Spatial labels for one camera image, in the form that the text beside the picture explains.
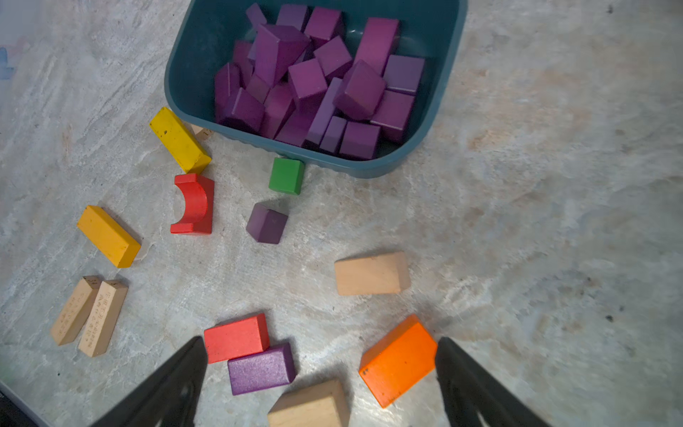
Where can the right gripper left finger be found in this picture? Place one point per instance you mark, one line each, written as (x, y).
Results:
(168, 397)

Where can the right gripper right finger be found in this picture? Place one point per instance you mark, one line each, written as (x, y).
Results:
(473, 397)

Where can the purple cube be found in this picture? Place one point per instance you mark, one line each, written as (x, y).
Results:
(360, 141)
(392, 115)
(361, 90)

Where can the purple long brick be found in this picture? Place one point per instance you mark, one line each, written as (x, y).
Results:
(378, 42)
(324, 114)

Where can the purple triangle brick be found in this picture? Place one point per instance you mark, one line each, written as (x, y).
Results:
(277, 48)

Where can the natural wood brick near bin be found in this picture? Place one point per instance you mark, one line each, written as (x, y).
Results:
(202, 134)

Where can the teal plastic storage bin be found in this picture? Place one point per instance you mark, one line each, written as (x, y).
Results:
(429, 29)

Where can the orange brick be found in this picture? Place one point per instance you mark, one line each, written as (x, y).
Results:
(398, 361)

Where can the natural wood long brick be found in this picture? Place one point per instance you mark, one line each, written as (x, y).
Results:
(103, 318)
(76, 311)

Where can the red rectangular brick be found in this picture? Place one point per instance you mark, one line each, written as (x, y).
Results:
(237, 339)

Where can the purple brick beside red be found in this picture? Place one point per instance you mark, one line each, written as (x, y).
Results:
(273, 368)

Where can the natural wood long brick left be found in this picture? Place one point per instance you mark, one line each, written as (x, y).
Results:
(76, 311)

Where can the natural wood brick lower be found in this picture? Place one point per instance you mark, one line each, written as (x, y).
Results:
(319, 405)

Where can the natural wood brick right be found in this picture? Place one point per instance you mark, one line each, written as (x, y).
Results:
(373, 275)

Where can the yellow-orange brick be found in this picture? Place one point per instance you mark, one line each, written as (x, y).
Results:
(109, 237)

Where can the red arch brick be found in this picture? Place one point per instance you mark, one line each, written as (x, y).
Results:
(199, 194)

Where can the yellow long brick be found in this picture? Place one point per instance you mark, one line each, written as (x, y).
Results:
(180, 142)

